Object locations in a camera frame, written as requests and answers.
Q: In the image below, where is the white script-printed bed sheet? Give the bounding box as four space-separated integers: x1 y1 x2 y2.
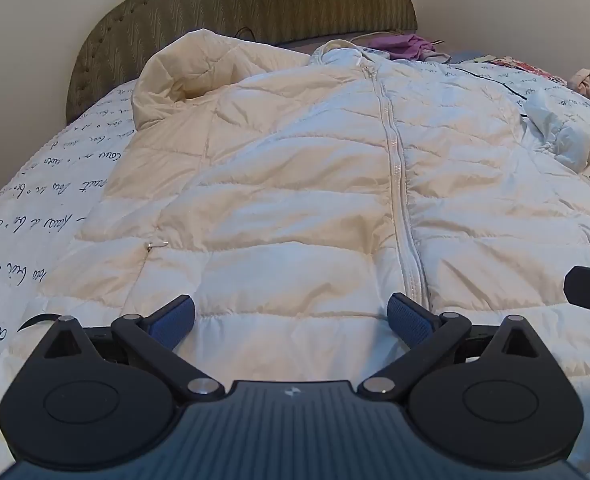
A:
0 55 590 461

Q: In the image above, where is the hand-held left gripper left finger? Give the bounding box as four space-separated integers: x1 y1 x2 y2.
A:
40 294 227 404

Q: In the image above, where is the purple cloth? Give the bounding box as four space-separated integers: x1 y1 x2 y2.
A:
354 32 437 61

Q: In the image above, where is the black strap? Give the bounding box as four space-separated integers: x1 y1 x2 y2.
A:
17 312 62 334

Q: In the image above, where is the floral printed cloth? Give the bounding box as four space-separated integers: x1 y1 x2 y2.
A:
484 57 570 87

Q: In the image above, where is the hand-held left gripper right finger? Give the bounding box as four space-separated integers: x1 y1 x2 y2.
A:
357 292 549 403

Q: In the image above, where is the cream puffer jacket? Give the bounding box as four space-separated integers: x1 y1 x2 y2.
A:
0 27 590 466

